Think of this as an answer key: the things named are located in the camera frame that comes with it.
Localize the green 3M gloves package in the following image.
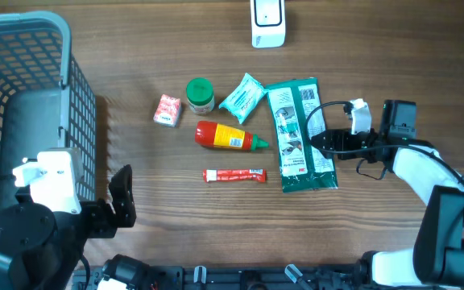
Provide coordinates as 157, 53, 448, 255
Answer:
267, 77, 338, 193

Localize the orange snack packet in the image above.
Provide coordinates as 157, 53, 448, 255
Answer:
153, 94, 182, 127

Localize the mint wet wipes pack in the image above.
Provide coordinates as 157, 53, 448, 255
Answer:
218, 73, 267, 124

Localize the red snack bar wrapper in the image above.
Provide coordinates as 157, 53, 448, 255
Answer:
202, 169, 267, 183

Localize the red sauce bottle green cap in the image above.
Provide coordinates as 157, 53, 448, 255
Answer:
195, 121, 269, 151

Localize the green lid spice jar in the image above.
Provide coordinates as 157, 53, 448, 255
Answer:
186, 77, 215, 114

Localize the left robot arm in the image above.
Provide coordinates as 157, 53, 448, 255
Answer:
0, 165, 136, 290

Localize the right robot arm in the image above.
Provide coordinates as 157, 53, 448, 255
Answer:
305, 99, 464, 288

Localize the white barcode scanner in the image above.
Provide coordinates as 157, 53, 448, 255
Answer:
250, 0, 286, 48

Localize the grey plastic mesh basket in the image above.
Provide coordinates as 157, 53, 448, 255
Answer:
0, 11, 97, 210

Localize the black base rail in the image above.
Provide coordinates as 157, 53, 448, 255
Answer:
72, 263, 362, 290

